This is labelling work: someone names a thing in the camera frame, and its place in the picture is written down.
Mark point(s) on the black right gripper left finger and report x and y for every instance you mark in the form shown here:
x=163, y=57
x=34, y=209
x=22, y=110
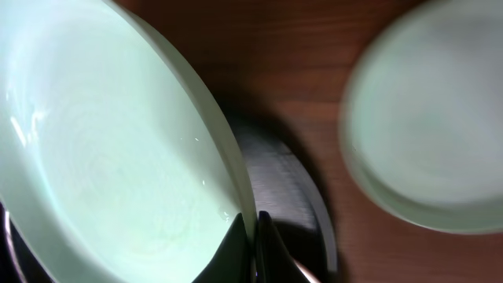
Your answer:
x=232, y=260

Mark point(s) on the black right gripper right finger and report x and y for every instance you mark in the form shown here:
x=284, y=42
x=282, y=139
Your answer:
x=273, y=261

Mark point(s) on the mint green plate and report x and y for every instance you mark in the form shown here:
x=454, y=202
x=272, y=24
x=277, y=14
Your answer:
x=78, y=68

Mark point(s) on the sage green plate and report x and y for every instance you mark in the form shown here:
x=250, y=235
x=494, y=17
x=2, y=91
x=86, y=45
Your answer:
x=421, y=127

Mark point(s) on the black round tray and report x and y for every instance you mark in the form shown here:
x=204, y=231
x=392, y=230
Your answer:
x=287, y=196

